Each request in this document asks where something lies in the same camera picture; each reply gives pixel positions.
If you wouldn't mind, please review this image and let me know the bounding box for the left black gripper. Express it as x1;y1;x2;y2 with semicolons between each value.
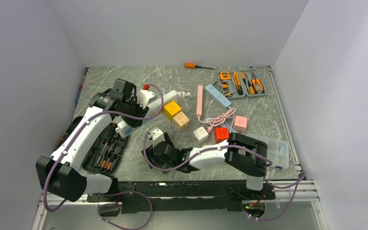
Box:
120;96;150;128

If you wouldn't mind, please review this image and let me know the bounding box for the white power strip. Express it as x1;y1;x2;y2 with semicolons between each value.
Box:
115;90;191;138

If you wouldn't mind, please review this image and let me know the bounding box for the beige cube adapter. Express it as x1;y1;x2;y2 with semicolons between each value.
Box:
172;111;190;130

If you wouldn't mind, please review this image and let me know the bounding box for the white cube adapter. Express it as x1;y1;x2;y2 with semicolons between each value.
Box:
193;126;209;144

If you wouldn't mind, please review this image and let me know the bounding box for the yellow cube adapter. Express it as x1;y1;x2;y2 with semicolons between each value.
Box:
162;100;182;121

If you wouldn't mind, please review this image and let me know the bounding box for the red cube adapter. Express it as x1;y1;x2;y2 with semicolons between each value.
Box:
214;127;230;144

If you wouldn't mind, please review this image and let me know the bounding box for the black tool case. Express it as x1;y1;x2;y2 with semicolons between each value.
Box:
58;115;129;175

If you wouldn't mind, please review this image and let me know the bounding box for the pink power strip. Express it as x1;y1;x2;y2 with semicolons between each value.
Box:
196;85;203;117

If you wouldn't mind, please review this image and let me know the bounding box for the light blue power strip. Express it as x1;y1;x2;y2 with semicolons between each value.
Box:
205;84;231;109

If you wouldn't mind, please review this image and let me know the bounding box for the pink cube socket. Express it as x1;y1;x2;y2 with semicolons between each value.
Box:
232;115;248;133

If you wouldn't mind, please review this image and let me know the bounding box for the grey tool tray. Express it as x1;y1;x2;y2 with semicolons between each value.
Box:
218;69;267;100

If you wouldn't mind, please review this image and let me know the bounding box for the clear screw box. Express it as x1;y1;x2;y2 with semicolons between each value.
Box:
246;133;289;170

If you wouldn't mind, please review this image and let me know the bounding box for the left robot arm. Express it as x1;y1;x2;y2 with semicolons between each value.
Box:
35;79;148;202

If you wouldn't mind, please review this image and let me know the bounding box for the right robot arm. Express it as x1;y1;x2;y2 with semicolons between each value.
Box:
141;132;272;199

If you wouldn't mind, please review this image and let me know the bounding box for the red blue pen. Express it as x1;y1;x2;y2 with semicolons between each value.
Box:
75;75;86;105

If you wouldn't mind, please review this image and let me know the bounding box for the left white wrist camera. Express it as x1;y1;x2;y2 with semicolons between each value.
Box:
137;90;158;108

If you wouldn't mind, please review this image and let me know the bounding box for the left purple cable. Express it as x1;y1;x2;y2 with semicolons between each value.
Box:
43;83;166;230

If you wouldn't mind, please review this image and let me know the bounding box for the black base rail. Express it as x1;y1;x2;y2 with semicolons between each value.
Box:
87;180;276;214

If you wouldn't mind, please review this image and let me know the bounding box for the orange handled screwdriver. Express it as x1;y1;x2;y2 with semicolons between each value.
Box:
184;63;214;70

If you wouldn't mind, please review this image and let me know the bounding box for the pink coiled cable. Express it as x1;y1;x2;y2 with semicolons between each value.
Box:
197;108;237;134

